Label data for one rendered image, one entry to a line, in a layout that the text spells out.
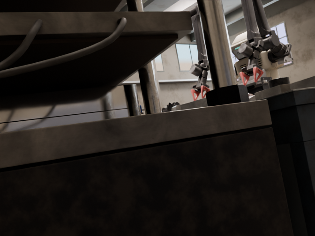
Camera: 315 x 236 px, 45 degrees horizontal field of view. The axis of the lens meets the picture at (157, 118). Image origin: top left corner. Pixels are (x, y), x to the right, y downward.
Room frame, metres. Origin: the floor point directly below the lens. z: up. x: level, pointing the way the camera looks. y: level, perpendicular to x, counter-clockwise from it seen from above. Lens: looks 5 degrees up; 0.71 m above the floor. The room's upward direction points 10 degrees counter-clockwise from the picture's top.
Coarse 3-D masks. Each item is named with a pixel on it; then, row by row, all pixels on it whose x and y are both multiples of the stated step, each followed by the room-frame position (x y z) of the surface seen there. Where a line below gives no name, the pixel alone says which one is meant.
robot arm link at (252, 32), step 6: (246, 0) 2.14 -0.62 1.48; (246, 6) 2.14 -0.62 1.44; (252, 6) 2.16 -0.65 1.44; (246, 12) 2.15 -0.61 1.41; (252, 12) 2.15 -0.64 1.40; (246, 18) 2.16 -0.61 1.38; (252, 18) 2.14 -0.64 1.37; (246, 24) 2.16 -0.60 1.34; (252, 24) 2.14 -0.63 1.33; (252, 30) 2.14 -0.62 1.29; (258, 30) 2.16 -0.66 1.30; (252, 36) 2.14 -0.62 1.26; (258, 36) 2.14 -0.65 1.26; (252, 42) 2.15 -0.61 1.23
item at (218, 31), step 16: (208, 0) 0.88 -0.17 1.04; (208, 16) 0.89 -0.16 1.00; (224, 16) 0.90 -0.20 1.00; (208, 32) 0.89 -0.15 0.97; (224, 32) 0.89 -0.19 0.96; (208, 48) 0.90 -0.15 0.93; (224, 48) 0.88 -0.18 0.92; (224, 64) 0.88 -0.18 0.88; (224, 80) 0.88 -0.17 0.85; (208, 96) 0.91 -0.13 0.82; (224, 96) 0.87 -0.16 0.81; (240, 96) 0.87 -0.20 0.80
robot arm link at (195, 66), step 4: (196, 64) 2.44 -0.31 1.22; (208, 64) 2.47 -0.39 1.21; (192, 68) 2.44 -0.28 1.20; (196, 68) 2.43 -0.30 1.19; (200, 68) 2.46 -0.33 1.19; (204, 68) 2.48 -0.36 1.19; (208, 68) 2.47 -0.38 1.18; (192, 72) 2.43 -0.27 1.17; (196, 72) 2.43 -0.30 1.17; (200, 72) 2.44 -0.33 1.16
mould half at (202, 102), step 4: (252, 96) 1.79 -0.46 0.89; (196, 100) 1.76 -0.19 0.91; (200, 100) 1.74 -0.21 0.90; (204, 100) 1.72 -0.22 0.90; (252, 100) 1.79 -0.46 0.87; (184, 104) 1.82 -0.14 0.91; (188, 104) 1.80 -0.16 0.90; (192, 104) 1.78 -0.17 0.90; (196, 104) 1.76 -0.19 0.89; (200, 104) 1.74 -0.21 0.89; (204, 104) 1.72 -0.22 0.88; (184, 108) 1.82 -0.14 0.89; (188, 108) 1.80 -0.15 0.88; (192, 108) 1.78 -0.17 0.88
